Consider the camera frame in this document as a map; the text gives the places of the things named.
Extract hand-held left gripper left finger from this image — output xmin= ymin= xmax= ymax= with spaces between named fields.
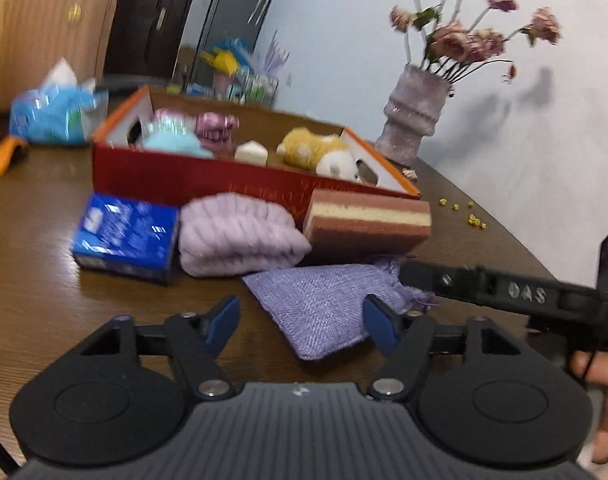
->
xmin=76 ymin=295 xmax=241 ymax=402

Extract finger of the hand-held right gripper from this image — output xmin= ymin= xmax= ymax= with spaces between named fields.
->
xmin=398 ymin=259 xmax=605 ymax=318

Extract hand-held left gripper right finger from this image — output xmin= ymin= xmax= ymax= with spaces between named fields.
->
xmin=362 ymin=295 xmax=527 ymax=403

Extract purple fabric pouch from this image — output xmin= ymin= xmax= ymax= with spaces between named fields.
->
xmin=242 ymin=257 xmax=435 ymax=361

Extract red cardboard box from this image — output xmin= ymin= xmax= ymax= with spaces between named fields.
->
xmin=92 ymin=85 xmax=422 ymax=221

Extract white squishy block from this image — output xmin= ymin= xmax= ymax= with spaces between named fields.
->
xmin=234 ymin=140 xmax=269 ymax=166

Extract light blue plush pad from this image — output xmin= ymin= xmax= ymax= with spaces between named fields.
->
xmin=142 ymin=127 xmax=215 ymax=160

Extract alpaca plush toy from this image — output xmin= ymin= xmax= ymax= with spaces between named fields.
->
xmin=276 ymin=127 xmax=365 ymax=183

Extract pastel mesh bath puff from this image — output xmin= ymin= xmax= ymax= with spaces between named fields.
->
xmin=146 ymin=107 xmax=197 ymax=136

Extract scattered yellow crumbs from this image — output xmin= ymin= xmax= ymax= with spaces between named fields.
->
xmin=438 ymin=199 xmax=487 ymax=228

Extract lilac knit headband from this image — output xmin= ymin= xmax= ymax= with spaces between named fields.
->
xmin=178 ymin=192 xmax=313 ymax=278

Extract layered brown sponge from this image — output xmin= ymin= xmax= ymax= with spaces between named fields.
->
xmin=302 ymin=189 xmax=432 ymax=266

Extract blue packet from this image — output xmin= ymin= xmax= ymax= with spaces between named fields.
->
xmin=71 ymin=192 xmax=181 ymax=286

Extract pink ceramic vase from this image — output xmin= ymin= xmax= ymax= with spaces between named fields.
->
xmin=374 ymin=64 xmax=455 ymax=167

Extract bunch of dried roses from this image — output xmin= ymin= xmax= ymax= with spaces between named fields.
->
xmin=378 ymin=0 xmax=564 ymax=83

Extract yellow watering can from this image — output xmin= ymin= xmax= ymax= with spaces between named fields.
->
xmin=201 ymin=47 xmax=239 ymax=73

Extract blue tissue pack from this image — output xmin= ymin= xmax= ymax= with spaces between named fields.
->
xmin=8 ymin=58 xmax=109 ymax=147

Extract blue plastic item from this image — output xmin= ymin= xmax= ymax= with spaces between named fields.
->
xmin=219 ymin=37 xmax=253 ymax=68

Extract dark brown entrance door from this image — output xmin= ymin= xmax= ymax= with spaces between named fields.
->
xmin=104 ymin=0 xmax=207 ymax=78

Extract grey refrigerator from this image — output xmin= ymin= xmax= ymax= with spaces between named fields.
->
xmin=181 ymin=0 xmax=285 ymax=86

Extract peach suitcase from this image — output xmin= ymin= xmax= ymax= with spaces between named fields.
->
xmin=0 ymin=0 xmax=117 ymax=113

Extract wire rack with bottles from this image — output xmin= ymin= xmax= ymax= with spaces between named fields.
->
xmin=229 ymin=72 xmax=279 ymax=108

